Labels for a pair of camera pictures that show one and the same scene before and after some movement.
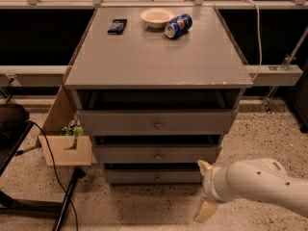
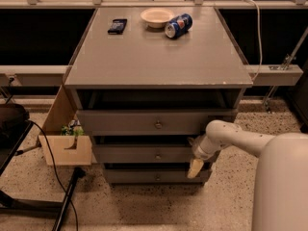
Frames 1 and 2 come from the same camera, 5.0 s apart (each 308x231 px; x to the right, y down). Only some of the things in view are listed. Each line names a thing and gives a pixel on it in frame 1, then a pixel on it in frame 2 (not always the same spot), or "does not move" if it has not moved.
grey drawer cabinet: x=158 y=89 does not move
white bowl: x=157 y=17 does not move
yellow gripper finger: x=204 y=166 to x=192 y=141
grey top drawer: x=159 y=122 does not move
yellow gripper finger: x=207 y=210 to x=195 y=166
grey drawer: x=157 y=153 does not move
